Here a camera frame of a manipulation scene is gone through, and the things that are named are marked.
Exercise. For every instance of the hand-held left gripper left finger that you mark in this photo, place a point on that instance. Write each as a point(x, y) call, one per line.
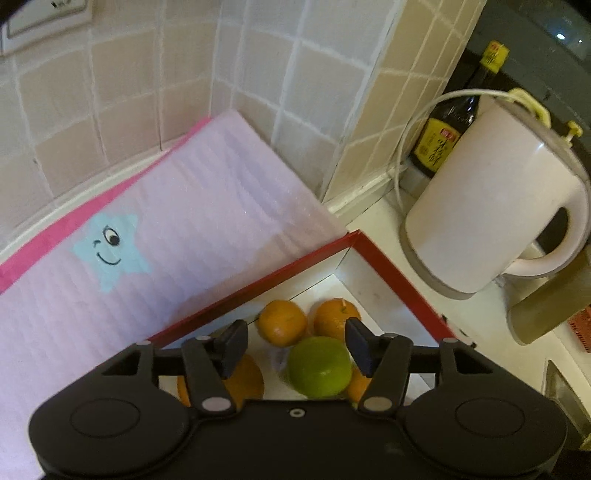
point(235, 344)

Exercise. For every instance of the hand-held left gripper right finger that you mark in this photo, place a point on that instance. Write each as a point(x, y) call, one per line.
point(358, 341)

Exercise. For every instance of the tangerine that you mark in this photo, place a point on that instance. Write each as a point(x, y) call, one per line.
point(336, 318)
point(281, 323)
point(356, 386)

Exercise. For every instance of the green lime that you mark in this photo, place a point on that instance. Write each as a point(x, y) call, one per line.
point(318, 367)

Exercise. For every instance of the red box with white inside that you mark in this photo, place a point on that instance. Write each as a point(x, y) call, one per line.
point(401, 290)

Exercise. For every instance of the large orange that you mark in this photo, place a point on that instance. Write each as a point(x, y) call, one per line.
point(249, 381)

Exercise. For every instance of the pink mat with star print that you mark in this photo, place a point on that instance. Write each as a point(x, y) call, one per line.
point(184, 230)

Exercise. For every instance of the olive green cup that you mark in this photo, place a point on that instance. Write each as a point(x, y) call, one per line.
point(545, 304)

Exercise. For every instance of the white electric kettle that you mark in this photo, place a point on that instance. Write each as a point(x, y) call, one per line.
point(485, 194)

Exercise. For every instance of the metal sink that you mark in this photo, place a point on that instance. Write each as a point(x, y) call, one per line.
point(568, 397)

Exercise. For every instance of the orange plastic basket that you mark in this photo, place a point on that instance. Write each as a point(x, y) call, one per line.
point(582, 330)

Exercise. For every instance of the dark sauce bottle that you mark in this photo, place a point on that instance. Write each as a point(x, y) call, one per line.
point(450, 120)

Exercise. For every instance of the dark window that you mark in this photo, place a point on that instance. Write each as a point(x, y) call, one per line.
point(545, 46)

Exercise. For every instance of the white wall socket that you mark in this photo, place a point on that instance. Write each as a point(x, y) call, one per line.
point(46, 23)

